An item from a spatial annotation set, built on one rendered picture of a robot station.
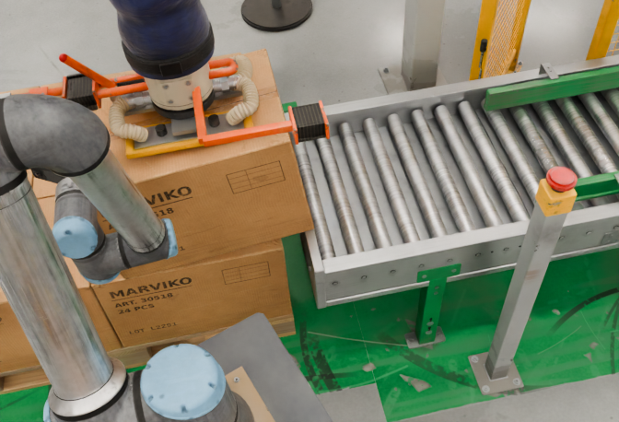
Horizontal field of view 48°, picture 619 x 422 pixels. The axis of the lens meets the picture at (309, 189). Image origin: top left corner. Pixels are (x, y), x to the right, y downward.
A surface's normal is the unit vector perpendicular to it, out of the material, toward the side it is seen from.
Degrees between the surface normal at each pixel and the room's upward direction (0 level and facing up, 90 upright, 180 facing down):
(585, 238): 90
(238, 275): 90
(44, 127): 49
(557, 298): 0
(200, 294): 90
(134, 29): 75
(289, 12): 0
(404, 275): 90
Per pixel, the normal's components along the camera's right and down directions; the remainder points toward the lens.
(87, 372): 0.65, 0.25
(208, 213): 0.20, 0.74
